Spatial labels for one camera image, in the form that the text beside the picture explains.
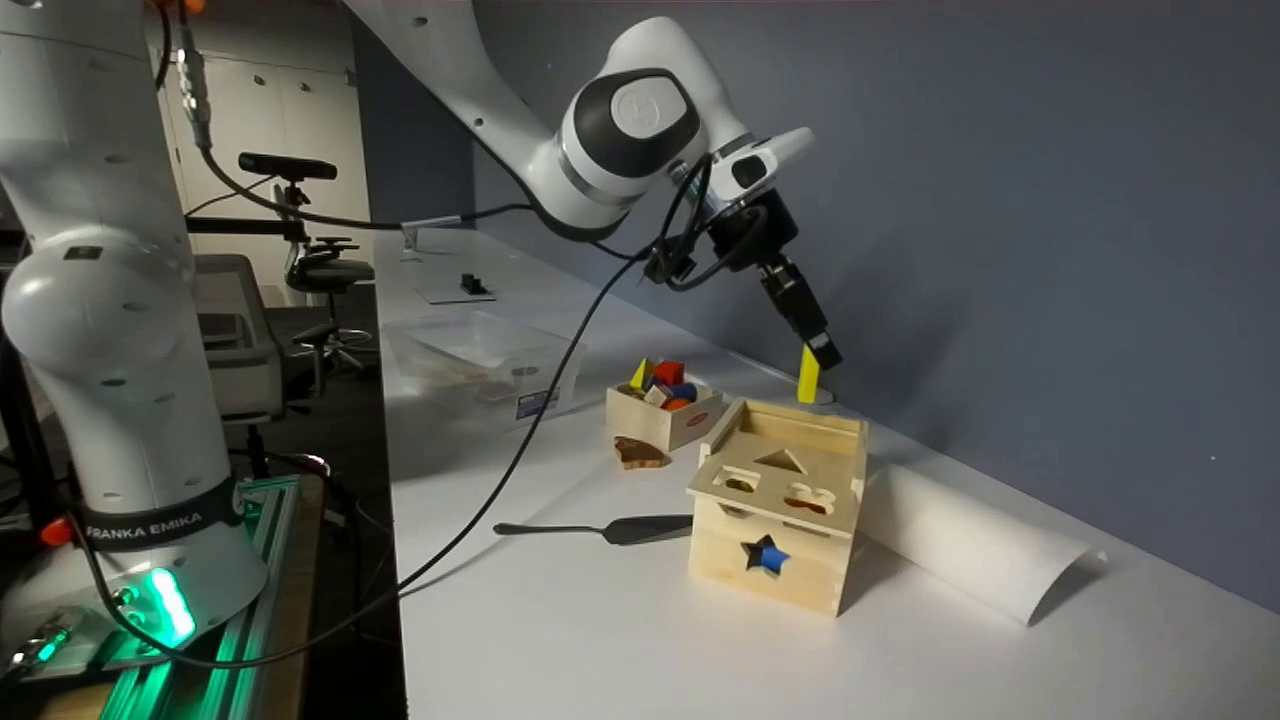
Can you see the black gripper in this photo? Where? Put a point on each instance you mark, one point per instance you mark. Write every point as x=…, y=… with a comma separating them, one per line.
x=759, y=233

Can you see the robot base platform green light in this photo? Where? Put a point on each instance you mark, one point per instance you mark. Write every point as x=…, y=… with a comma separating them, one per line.
x=265, y=643

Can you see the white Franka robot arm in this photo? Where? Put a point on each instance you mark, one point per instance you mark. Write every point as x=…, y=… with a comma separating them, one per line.
x=106, y=334

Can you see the wooden shape sorter box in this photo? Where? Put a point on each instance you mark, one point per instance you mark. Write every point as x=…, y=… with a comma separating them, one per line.
x=800, y=582

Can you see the gray machine box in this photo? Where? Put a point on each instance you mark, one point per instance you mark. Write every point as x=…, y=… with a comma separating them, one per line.
x=243, y=344

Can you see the small blue wooden block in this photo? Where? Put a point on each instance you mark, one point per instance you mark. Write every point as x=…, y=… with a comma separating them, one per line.
x=684, y=391

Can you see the red wooden cube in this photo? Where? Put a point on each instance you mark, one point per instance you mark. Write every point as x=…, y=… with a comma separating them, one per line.
x=667, y=369

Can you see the yellow triangular wooden block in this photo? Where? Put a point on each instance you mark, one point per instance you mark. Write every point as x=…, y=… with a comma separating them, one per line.
x=643, y=377

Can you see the small open wooden crate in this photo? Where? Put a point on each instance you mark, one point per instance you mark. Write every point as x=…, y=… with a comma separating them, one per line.
x=654, y=425

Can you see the blue star block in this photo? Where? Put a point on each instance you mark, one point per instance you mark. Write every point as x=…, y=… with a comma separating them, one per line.
x=765, y=552

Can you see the black screwdriver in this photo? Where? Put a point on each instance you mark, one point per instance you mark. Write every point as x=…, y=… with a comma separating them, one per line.
x=643, y=529

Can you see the clear plastic bin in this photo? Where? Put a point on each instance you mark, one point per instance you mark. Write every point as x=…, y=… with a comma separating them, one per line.
x=535, y=394

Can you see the small black object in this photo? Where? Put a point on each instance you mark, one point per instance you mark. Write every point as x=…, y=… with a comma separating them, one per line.
x=475, y=283

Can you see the black office chair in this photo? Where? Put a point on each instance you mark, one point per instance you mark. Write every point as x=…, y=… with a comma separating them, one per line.
x=331, y=277

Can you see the white cabinet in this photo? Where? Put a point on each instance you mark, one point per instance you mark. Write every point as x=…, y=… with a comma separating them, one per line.
x=321, y=121

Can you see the red stop button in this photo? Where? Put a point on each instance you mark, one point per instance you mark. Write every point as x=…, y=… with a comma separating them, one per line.
x=53, y=533

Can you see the wrist mounted camera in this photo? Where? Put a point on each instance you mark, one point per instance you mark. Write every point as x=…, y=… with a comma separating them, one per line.
x=762, y=158

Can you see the black camera tripod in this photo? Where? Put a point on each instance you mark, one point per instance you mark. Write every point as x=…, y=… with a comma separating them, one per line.
x=302, y=223

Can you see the black stereo camera bar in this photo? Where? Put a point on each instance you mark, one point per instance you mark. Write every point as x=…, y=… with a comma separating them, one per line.
x=287, y=166

